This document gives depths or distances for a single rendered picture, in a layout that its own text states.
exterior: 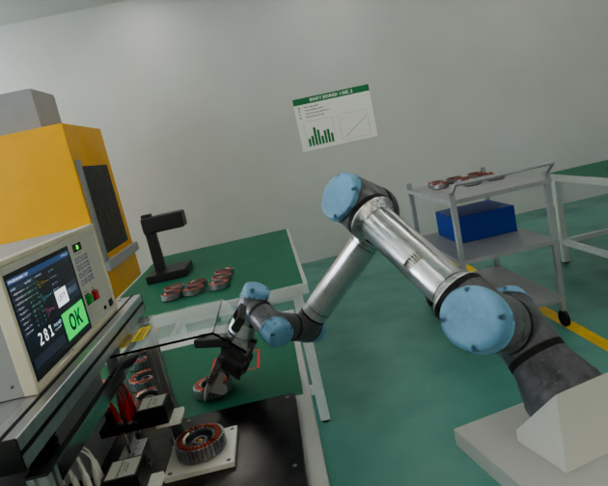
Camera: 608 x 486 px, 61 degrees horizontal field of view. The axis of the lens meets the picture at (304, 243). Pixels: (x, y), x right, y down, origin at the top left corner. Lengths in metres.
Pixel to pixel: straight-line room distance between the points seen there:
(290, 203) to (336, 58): 1.75
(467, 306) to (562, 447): 0.29
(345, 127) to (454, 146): 1.33
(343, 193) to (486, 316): 0.43
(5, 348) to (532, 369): 0.88
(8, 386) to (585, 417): 0.94
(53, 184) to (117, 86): 2.10
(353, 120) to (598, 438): 5.45
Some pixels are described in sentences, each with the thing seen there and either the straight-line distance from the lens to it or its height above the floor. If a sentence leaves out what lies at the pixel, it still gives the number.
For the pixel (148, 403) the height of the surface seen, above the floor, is 0.92.
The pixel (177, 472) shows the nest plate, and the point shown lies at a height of 0.78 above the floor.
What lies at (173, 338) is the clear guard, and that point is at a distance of 1.11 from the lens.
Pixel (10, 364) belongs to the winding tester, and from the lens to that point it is 0.90.
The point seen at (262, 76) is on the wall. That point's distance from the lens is 6.22.
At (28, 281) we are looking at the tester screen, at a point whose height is 1.27.
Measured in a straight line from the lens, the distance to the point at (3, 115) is 5.03.
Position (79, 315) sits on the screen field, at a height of 1.17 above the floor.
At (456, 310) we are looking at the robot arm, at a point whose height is 1.05.
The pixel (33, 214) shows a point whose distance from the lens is 4.71.
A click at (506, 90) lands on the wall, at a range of 6.84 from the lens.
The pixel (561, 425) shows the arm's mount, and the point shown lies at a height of 0.84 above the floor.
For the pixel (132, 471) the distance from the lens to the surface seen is 1.00.
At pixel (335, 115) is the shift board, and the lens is 6.23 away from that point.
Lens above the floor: 1.39
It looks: 11 degrees down
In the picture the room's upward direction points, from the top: 12 degrees counter-clockwise
